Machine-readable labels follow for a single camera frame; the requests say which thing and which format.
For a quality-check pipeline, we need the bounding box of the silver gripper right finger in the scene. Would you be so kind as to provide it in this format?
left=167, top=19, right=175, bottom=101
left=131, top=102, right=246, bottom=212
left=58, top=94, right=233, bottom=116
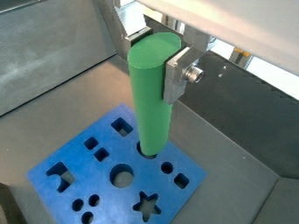
left=163, top=25, right=217, bottom=104

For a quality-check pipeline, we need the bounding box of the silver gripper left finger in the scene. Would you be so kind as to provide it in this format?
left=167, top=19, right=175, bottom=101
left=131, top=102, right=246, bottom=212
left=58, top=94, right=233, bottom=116
left=114, top=0, right=151, bottom=59

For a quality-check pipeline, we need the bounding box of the green oval peg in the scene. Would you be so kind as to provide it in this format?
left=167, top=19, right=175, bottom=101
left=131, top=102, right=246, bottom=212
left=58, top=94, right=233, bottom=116
left=127, top=32, right=182, bottom=156

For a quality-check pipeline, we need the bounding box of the blue shape-sorter block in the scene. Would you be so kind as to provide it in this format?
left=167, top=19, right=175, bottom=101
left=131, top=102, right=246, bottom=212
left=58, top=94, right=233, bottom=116
left=27, top=104, right=206, bottom=224

